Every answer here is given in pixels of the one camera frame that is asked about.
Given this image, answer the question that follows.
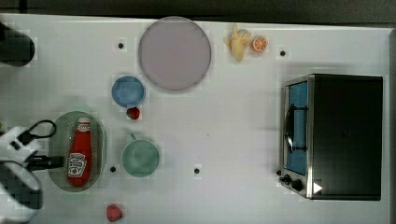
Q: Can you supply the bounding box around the small red strawberry toy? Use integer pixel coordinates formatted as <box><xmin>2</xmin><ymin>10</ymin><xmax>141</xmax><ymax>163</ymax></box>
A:
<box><xmin>126</xmin><ymin>107</ymin><xmax>140</xmax><ymax>119</ymax></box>

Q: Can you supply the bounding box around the green oval strainer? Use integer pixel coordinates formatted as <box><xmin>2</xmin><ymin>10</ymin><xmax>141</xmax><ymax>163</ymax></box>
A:
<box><xmin>49</xmin><ymin>111</ymin><xmax>106</xmax><ymax>192</ymax></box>

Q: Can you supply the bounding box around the black toaster oven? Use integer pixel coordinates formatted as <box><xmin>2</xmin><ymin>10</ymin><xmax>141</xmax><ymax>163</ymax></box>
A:
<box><xmin>276</xmin><ymin>74</ymin><xmax>383</xmax><ymax>201</ymax></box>

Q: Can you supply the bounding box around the grey round plate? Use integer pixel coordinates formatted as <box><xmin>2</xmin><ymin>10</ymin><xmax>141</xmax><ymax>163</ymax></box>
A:
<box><xmin>138</xmin><ymin>17</ymin><xmax>211</xmax><ymax>91</ymax></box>

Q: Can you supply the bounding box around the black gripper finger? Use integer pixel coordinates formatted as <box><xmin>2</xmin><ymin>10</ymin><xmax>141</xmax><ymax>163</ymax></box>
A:
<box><xmin>27</xmin><ymin>156</ymin><xmax>65</xmax><ymax>171</ymax></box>

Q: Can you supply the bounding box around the blue bowl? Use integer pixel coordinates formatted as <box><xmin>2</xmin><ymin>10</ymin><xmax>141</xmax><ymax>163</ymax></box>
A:
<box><xmin>111</xmin><ymin>76</ymin><xmax>146</xmax><ymax>108</ymax></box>

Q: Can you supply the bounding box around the green mug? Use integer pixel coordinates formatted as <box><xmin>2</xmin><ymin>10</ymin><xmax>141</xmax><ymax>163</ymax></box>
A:
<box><xmin>121</xmin><ymin>133</ymin><xmax>160</xmax><ymax>178</ymax></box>

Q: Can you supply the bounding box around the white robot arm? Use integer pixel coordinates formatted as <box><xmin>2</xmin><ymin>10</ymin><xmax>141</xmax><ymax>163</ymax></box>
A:
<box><xmin>0</xmin><ymin>126</ymin><xmax>65</xmax><ymax>224</ymax></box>

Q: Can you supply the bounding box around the black cylinder post upper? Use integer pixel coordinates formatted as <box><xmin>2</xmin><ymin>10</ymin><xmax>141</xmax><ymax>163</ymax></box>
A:
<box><xmin>0</xmin><ymin>23</ymin><xmax>35</xmax><ymax>67</ymax></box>

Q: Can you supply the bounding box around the orange slice toy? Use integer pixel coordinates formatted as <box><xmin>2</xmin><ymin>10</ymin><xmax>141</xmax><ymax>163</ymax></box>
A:
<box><xmin>250</xmin><ymin>35</ymin><xmax>268</xmax><ymax>52</ymax></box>

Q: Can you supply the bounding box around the red plush ketchup bottle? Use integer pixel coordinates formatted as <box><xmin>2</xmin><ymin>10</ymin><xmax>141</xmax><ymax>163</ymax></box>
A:
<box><xmin>67</xmin><ymin>116</ymin><xmax>92</xmax><ymax>187</ymax></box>

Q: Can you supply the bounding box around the red strawberry toy near edge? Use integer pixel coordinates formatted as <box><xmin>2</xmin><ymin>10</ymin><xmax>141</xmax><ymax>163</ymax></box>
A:
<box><xmin>106</xmin><ymin>204</ymin><xmax>123</xmax><ymax>222</ymax></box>

